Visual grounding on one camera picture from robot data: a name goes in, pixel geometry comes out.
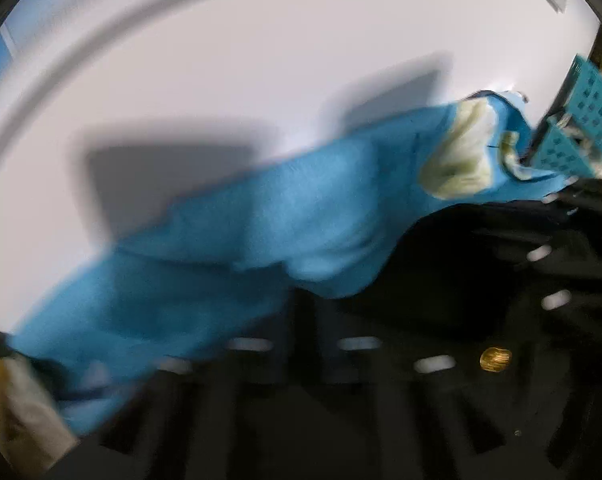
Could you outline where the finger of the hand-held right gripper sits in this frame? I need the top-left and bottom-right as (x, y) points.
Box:
(468, 225), (602, 321)
(541, 179), (602, 226)

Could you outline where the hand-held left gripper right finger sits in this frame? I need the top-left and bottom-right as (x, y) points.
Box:
(330, 295), (509, 480)

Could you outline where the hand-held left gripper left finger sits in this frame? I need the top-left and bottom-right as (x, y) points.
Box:
(98, 285), (328, 480)

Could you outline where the teal perforated plastic basket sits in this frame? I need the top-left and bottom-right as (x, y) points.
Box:
(523, 120), (602, 179)
(548, 54), (602, 137)

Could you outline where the blue floral blanket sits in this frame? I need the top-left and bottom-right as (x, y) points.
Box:
(8, 89), (578, 437)

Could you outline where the cream garment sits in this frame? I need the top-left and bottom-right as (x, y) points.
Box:
(0, 359), (80, 467)

